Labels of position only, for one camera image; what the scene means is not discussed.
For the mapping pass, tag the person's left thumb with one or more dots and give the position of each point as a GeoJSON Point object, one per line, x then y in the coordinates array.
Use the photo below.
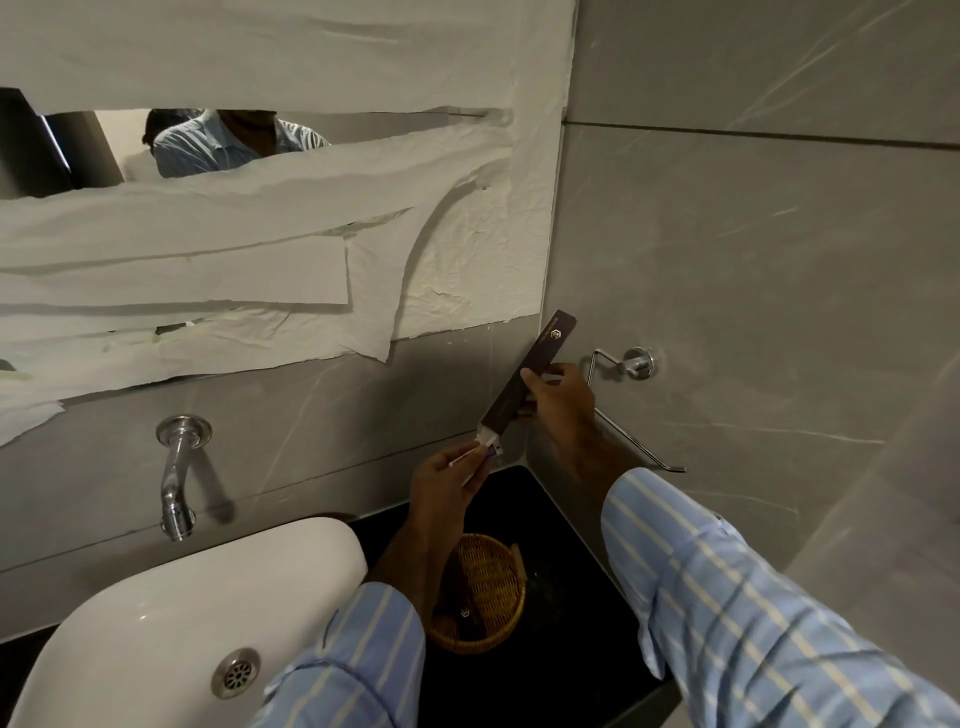
{"type": "Point", "coordinates": [454, 454]}

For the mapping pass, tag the white paper mirror covering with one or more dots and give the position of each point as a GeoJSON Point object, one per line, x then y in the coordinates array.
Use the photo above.
{"type": "Point", "coordinates": [300, 45]}

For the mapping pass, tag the small white packet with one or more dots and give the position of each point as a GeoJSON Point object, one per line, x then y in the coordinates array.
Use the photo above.
{"type": "Point", "coordinates": [484, 451]}

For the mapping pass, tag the woven wicker basket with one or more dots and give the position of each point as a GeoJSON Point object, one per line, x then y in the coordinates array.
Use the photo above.
{"type": "Point", "coordinates": [487, 577]}

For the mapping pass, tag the white ceramic sink basin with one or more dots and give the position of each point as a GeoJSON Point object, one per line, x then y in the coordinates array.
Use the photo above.
{"type": "Point", "coordinates": [172, 600]}

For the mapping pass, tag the person's left hand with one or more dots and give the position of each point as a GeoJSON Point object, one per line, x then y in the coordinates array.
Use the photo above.
{"type": "Point", "coordinates": [436, 499]}

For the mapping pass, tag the person's right forearm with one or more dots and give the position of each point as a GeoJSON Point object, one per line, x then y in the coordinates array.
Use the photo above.
{"type": "Point", "coordinates": [720, 585]}

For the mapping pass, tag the chrome sink drain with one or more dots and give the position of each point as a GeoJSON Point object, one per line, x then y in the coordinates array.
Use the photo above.
{"type": "Point", "coordinates": [235, 673]}

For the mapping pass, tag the chrome wall faucet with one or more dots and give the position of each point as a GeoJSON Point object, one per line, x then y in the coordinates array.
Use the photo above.
{"type": "Point", "coordinates": [176, 480]}

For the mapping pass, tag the person's left forearm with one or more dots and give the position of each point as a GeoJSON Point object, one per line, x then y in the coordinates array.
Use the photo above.
{"type": "Point", "coordinates": [360, 652]}

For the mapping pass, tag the wall mirror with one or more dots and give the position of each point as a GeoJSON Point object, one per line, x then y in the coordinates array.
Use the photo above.
{"type": "Point", "coordinates": [90, 154]}

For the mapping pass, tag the long dark brown box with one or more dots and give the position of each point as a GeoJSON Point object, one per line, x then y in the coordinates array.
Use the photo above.
{"type": "Point", "coordinates": [551, 339]}

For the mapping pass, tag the person's right hand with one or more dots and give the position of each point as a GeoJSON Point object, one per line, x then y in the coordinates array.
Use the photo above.
{"type": "Point", "coordinates": [566, 409]}

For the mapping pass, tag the person's right thumb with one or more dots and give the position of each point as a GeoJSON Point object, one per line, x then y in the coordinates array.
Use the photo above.
{"type": "Point", "coordinates": [533, 385]}

